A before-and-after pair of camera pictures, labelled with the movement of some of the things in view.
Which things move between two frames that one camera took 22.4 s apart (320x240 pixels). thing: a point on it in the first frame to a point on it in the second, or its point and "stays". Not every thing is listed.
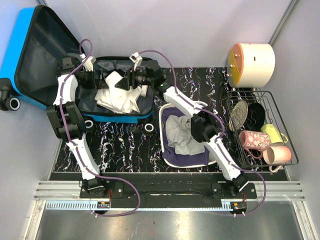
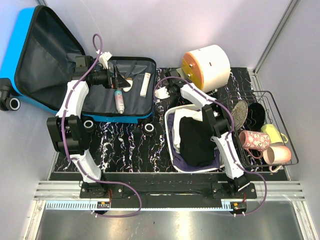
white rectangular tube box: x=144 y=90 stays
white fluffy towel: x=117 y=99 to x=179 y=113
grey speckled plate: x=238 y=116 stays
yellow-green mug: x=275 y=137 stays
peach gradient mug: x=276 y=155 stays
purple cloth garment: x=169 y=153 to x=178 y=162
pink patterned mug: x=254 y=143 stays
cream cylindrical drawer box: x=251 y=65 to x=208 y=68
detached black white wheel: x=149 y=128 stays
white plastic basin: x=211 y=159 to x=220 y=166
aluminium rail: x=267 y=190 stays
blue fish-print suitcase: x=33 y=60 stays
